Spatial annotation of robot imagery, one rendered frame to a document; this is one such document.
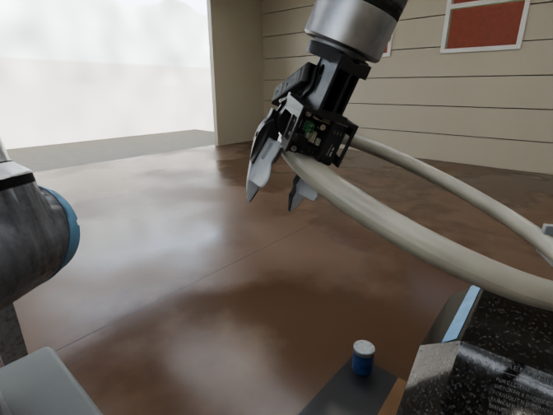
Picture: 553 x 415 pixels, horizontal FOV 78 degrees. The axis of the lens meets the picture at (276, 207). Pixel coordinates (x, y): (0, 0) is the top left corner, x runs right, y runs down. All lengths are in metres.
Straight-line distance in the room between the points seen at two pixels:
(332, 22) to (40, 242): 0.47
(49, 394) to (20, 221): 0.30
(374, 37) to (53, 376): 0.71
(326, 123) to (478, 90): 6.69
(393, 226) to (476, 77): 6.77
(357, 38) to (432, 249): 0.22
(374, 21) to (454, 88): 6.77
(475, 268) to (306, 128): 0.22
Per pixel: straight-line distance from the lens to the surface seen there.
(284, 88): 0.48
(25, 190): 0.58
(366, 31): 0.39
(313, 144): 0.41
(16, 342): 1.72
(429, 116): 7.26
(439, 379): 0.89
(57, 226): 0.61
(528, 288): 0.40
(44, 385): 0.75
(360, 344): 1.83
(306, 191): 0.47
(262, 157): 0.44
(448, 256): 0.36
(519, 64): 6.99
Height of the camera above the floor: 1.32
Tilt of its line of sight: 19 degrees down
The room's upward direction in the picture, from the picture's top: straight up
